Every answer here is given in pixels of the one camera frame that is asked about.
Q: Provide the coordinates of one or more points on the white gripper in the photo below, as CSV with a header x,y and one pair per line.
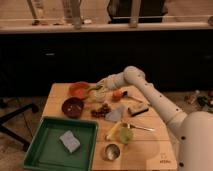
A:
x,y
108,82

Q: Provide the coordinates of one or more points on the green pepper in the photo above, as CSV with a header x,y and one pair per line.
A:
x,y
97,87

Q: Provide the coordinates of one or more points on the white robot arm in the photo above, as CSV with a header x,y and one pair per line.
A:
x,y
194,131

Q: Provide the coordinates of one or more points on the green plastic cup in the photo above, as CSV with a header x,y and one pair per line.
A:
x,y
126,135

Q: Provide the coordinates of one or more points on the small metal cup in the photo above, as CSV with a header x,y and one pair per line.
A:
x,y
112,152

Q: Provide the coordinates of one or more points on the orange fruit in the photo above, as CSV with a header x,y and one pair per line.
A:
x,y
117,95

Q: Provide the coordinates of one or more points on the black headed wooden brush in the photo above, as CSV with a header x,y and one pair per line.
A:
x,y
129,95

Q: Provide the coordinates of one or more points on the grey cloth piece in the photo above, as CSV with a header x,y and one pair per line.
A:
x,y
115,115

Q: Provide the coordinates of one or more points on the bunch of dark grapes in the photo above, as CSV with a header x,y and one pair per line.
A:
x,y
102,111

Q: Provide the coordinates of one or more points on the orange bowl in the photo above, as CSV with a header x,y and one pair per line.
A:
x,y
79,90

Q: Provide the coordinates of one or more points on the brown black block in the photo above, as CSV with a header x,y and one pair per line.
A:
x,y
137,109

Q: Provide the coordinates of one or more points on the metal spoon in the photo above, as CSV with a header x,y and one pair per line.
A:
x,y
131,126

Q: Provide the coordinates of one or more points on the dark red bowl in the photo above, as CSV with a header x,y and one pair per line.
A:
x,y
73,107

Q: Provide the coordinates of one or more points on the grey blue sponge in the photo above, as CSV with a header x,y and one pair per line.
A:
x,y
70,141

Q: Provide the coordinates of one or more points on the green plastic tray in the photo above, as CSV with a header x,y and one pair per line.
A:
x,y
47,152

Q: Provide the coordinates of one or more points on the black office chair base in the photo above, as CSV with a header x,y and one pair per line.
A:
x,y
12,122

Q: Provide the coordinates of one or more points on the yellow handled knife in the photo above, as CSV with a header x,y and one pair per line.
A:
x,y
112,132

